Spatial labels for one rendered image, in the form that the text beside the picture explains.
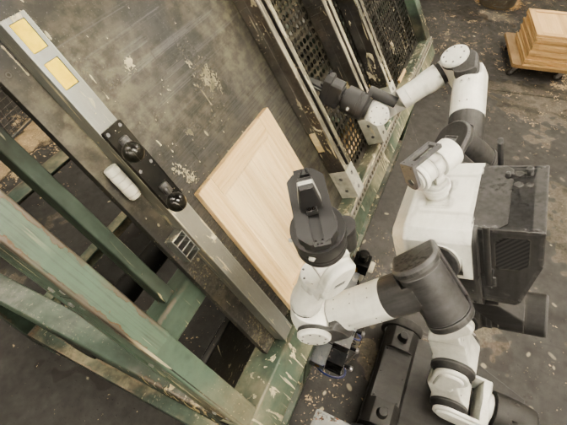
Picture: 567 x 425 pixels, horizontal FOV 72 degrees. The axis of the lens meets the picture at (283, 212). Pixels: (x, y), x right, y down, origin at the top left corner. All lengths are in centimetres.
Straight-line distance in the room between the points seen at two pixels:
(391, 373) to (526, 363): 77
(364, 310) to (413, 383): 115
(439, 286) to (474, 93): 59
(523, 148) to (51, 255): 323
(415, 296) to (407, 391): 119
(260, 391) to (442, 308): 56
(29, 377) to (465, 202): 213
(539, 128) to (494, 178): 281
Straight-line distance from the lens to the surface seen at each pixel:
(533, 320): 121
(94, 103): 83
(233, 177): 103
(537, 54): 420
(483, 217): 88
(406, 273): 77
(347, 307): 88
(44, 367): 241
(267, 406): 115
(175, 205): 75
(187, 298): 101
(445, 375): 151
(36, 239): 75
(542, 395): 240
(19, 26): 83
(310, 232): 53
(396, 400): 192
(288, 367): 119
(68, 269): 77
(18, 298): 162
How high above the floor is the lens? 200
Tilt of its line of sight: 51 degrees down
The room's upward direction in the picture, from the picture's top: straight up
